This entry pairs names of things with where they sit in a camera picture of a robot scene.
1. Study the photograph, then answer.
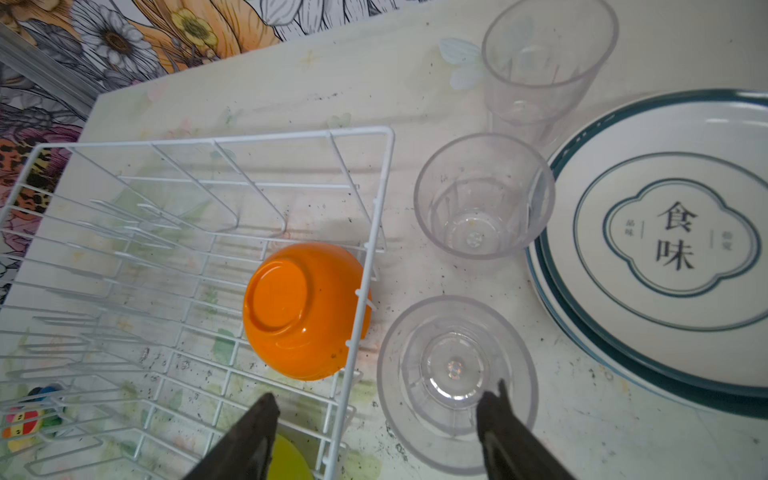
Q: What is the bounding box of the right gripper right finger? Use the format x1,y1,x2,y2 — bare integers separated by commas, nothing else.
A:
476,380,575,480

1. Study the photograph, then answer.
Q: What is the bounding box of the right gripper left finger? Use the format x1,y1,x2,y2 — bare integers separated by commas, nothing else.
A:
184,393,280,480

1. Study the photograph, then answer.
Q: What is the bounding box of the lime green plastic bowl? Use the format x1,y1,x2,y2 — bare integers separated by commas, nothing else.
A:
267,435,314,480

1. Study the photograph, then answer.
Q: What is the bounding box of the clear plastic cup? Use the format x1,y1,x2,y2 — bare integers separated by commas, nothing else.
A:
481,0,619,151
377,295,539,476
413,133,556,261

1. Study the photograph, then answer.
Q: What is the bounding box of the orange plastic bowl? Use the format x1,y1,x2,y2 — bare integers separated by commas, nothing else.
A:
242,242,363,381

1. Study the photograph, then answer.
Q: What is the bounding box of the blue rimmed white plate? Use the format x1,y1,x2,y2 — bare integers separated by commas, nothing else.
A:
524,239,768,421

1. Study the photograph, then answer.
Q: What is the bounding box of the green rimmed white plate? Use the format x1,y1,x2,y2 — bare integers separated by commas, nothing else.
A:
528,89,767,416

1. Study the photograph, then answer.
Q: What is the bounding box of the colourful smiling flower toy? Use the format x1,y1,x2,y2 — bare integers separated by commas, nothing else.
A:
2,383,63,453

